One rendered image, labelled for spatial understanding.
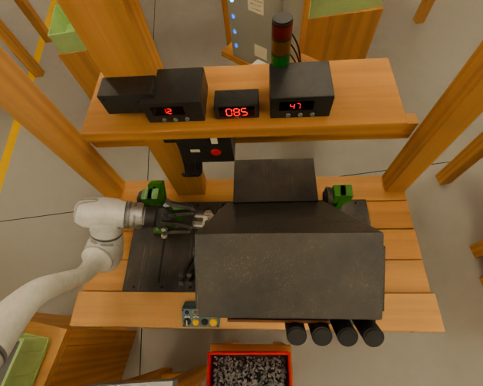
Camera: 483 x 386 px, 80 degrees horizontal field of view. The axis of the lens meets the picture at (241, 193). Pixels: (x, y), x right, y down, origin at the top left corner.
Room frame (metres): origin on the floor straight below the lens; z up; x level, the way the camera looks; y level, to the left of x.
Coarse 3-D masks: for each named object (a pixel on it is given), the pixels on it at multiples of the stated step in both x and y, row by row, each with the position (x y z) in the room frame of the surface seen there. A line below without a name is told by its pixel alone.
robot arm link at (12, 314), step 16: (96, 240) 0.35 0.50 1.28; (112, 240) 0.35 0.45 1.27; (96, 256) 0.30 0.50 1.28; (112, 256) 0.30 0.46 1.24; (64, 272) 0.23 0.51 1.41; (80, 272) 0.24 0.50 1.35; (96, 272) 0.25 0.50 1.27; (32, 288) 0.17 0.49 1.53; (48, 288) 0.17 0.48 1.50; (64, 288) 0.18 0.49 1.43; (0, 304) 0.13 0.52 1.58; (16, 304) 0.13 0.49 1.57; (32, 304) 0.13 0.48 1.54; (0, 320) 0.10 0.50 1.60; (16, 320) 0.10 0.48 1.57; (0, 336) 0.07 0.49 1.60; (16, 336) 0.07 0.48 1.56
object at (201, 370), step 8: (160, 368) -0.10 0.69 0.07; (168, 368) -0.10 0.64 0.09; (192, 368) -0.12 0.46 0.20; (200, 368) -0.12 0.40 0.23; (136, 376) -0.10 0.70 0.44; (144, 376) -0.10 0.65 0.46; (152, 376) -0.11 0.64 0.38; (160, 376) -0.13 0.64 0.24; (168, 376) -0.14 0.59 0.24; (176, 376) -0.12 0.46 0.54; (184, 376) -0.12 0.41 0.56; (192, 376) -0.14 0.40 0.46; (200, 376) -0.16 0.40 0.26; (184, 384) -0.15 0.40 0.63; (192, 384) -0.17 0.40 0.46; (200, 384) -0.21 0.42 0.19
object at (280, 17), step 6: (282, 12) 0.67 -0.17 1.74; (276, 18) 0.65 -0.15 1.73; (282, 18) 0.64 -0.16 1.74; (288, 18) 0.64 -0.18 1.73; (276, 24) 0.63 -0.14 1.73; (282, 24) 0.63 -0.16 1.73; (288, 24) 0.63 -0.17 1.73; (276, 30) 0.63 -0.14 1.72; (282, 30) 0.62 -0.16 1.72; (288, 30) 0.63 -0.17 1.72; (276, 36) 0.63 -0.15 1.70; (282, 36) 0.62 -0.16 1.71; (288, 36) 0.63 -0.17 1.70
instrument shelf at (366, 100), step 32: (256, 64) 0.74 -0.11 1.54; (352, 64) 0.67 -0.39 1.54; (384, 64) 0.65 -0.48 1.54; (96, 96) 0.72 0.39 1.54; (352, 96) 0.55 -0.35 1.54; (384, 96) 0.53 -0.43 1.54; (96, 128) 0.59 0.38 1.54; (128, 128) 0.57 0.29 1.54; (160, 128) 0.55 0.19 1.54; (192, 128) 0.53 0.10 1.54; (224, 128) 0.51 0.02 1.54; (256, 128) 0.50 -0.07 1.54; (288, 128) 0.48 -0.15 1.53; (320, 128) 0.47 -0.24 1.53; (352, 128) 0.46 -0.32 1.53; (384, 128) 0.44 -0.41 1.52
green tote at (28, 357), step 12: (24, 336) 0.14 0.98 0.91; (36, 336) 0.14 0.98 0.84; (24, 348) 0.09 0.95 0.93; (36, 348) 0.09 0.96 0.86; (12, 360) 0.05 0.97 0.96; (24, 360) 0.05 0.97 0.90; (36, 360) 0.04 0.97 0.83; (12, 372) 0.01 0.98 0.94; (24, 372) 0.00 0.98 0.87; (36, 372) 0.00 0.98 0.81; (12, 384) -0.03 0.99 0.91; (24, 384) -0.04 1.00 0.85
